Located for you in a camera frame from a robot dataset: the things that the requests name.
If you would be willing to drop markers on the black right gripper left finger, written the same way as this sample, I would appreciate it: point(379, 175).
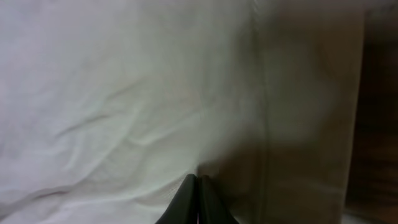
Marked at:
point(183, 209)

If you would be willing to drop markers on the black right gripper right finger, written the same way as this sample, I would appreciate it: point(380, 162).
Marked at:
point(212, 210)

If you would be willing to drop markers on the beige khaki shorts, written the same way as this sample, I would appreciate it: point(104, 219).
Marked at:
point(107, 105)

